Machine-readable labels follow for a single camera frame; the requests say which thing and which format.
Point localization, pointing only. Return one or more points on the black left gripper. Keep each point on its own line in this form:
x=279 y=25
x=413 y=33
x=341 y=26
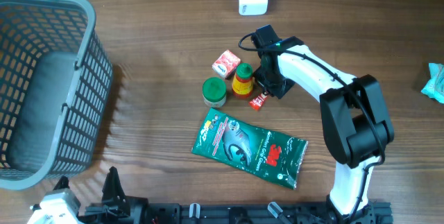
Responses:
x=113 y=193

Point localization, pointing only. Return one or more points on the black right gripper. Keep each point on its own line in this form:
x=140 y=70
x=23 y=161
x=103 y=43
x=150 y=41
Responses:
x=279 y=89

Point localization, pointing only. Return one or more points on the red chilli sauce bottle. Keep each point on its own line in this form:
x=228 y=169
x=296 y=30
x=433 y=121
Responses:
x=242 y=84

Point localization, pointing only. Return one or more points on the red Nescafe sachet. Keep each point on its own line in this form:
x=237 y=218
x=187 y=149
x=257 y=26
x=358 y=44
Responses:
x=258 y=101

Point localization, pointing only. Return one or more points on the small red white box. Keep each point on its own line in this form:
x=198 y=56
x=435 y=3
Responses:
x=226 y=64

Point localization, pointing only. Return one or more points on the green lid jar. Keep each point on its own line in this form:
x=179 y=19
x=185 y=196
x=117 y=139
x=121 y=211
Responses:
x=214 y=92

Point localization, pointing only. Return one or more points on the green 3M gloves packet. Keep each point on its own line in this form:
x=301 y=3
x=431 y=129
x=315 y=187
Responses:
x=267 y=154

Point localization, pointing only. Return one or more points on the light blue tissue packet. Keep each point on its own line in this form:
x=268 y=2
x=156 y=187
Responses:
x=434 y=86

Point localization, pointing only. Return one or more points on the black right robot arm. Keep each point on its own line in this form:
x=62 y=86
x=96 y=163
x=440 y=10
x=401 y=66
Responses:
x=356 y=123

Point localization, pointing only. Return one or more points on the grey plastic shopping basket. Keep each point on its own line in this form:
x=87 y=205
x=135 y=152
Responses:
x=55 y=82

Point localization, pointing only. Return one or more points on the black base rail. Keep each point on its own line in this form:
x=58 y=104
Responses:
x=316 y=212

